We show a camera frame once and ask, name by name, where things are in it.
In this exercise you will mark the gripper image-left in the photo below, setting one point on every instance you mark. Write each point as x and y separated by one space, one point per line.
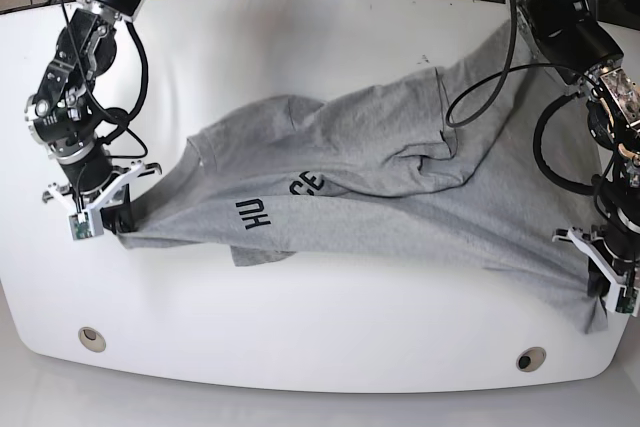
96 185

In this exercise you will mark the grey t-shirt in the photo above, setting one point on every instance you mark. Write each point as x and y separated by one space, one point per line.
437 165

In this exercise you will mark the right table cable grommet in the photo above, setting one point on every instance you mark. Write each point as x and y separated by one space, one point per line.
531 359

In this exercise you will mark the table cable grommet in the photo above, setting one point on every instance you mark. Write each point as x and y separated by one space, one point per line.
531 359
92 340

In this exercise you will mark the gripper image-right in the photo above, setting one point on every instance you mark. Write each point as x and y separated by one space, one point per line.
605 266

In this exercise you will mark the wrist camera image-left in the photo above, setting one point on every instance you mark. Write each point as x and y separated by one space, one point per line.
85 225

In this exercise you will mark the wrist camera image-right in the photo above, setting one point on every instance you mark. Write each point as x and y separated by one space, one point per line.
623 299

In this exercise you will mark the left table cable grommet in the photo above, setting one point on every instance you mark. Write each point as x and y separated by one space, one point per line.
92 340

